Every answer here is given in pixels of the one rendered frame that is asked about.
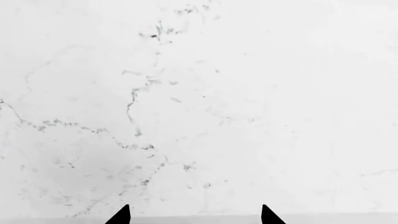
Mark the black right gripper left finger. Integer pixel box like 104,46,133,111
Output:
104,203,131,224

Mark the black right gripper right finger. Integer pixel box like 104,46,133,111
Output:
261,203,287,224

